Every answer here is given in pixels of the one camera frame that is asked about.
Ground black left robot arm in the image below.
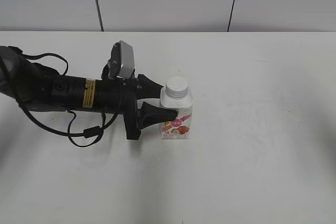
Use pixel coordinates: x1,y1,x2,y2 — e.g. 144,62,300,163
1,41,178,140

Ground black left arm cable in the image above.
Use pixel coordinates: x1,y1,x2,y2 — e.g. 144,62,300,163
0,47,124,148

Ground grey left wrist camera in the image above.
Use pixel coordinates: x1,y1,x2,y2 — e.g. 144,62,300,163
108,40,135,80

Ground white strawberry yogurt drink bottle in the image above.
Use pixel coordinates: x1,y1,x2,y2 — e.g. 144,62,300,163
159,76,194,140

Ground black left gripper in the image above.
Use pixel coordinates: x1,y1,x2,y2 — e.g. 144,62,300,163
94,74,177,140

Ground white screw cap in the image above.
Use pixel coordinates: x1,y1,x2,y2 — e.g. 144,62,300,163
165,77,189,99

